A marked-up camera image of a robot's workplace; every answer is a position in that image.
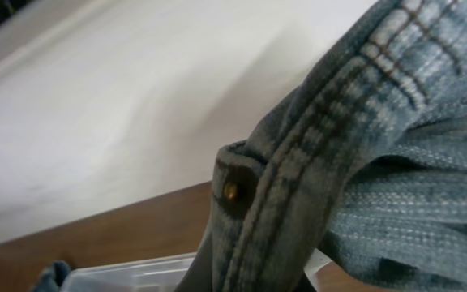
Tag dark blue folded shirt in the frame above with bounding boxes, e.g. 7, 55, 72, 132
30, 260, 72, 292

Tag light blue jeans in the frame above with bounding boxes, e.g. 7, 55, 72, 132
178, 1, 467, 291

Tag clear plastic storage bin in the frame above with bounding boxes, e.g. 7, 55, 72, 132
58, 247, 332, 292

